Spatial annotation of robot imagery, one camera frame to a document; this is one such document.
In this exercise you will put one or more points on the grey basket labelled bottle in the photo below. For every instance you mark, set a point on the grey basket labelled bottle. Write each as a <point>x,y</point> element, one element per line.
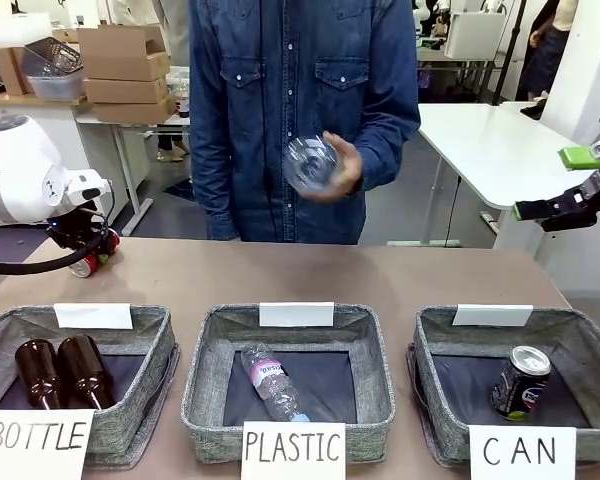
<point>150,350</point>

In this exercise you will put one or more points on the background person in dark skirt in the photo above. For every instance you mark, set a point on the background person in dark skirt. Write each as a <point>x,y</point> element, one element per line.
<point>545,55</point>

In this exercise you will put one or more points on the person's right forearm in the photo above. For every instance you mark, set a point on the person's right forearm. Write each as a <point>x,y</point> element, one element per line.
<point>210,190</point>

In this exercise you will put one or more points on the grey basket labelled can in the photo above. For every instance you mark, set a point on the grey basket labelled can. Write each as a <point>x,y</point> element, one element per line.
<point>430,360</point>

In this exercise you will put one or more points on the black drink can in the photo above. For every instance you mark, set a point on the black drink can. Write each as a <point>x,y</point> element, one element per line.
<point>520,385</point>

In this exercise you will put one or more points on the person's left forearm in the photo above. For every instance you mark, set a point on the person's left forearm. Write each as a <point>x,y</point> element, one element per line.
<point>385,150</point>

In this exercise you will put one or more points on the white desk with metal legs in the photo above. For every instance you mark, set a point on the white desk with metal legs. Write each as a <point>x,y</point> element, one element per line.
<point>130,125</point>

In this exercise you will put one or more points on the red drink can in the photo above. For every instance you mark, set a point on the red drink can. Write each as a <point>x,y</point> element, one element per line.
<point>87,267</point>

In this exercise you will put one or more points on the person in denim shirt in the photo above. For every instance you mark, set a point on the person in denim shirt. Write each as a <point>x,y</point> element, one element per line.
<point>270,100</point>

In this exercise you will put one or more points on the white foam block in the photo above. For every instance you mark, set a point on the white foam block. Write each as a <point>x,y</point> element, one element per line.
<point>20,30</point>

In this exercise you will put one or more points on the tall narrow cardboard box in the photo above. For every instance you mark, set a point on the tall narrow cardboard box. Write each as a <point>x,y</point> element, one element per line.
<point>10,72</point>

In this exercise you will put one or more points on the white paper sign CAN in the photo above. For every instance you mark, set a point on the white paper sign CAN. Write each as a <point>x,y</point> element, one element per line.
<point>522,470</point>

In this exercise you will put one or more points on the grey background table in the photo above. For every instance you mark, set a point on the grey background table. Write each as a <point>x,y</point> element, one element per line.
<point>450,56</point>

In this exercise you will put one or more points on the open cardboard box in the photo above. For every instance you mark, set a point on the open cardboard box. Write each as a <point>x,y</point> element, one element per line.
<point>115,42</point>

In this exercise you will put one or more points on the white paper sign PLASTIC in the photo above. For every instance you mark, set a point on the white paper sign PLASTIC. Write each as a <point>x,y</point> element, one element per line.
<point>292,465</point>

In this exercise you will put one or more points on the clear plastic bin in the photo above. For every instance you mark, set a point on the clear plastic bin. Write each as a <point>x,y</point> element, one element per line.
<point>55,86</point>

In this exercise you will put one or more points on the plastic water bottle pink label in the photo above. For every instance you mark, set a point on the plastic water bottle pink label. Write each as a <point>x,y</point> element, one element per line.
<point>275,385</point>

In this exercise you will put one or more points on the white box on back table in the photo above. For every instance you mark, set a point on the white box on back table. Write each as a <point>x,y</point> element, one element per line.
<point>475,35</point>

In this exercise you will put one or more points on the clear plastic bottle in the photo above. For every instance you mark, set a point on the clear plastic bottle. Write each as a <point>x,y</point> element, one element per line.
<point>307,160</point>

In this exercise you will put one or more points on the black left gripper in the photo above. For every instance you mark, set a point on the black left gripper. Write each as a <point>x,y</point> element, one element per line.
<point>77,225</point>

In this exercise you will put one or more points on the grey basket labelled plastic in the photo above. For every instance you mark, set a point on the grey basket labelled plastic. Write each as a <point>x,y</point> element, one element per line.
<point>290,340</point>

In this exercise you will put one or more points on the person's left hand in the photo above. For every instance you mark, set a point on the person's left hand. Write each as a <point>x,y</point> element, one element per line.
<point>351,172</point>

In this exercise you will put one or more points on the large white table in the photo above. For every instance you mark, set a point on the large white table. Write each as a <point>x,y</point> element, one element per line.
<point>480,140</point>

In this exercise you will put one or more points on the blank white card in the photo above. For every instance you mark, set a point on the blank white card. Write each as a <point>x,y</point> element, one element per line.
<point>296,314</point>
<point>92,316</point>
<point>492,315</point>

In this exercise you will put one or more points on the white paper sign BOTTLE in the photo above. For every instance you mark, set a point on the white paper sign BOTTLE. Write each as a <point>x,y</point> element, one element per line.
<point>35,450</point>

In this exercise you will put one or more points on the brown glass bottle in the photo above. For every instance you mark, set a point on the brown glass bottle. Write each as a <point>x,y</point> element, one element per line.
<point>37,372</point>
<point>85,365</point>

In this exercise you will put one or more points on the black mesh basket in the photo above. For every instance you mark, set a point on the black mesh basket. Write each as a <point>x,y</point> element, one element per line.
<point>52,57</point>

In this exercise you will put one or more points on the background person's feet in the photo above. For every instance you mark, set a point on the background person's feet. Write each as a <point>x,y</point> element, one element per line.
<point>172,152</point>

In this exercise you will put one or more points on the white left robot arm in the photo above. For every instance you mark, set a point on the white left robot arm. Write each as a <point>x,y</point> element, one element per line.
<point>15,165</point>

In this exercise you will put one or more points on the black tripod pole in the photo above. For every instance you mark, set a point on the black tripod pole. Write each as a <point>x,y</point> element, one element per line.
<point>510,50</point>

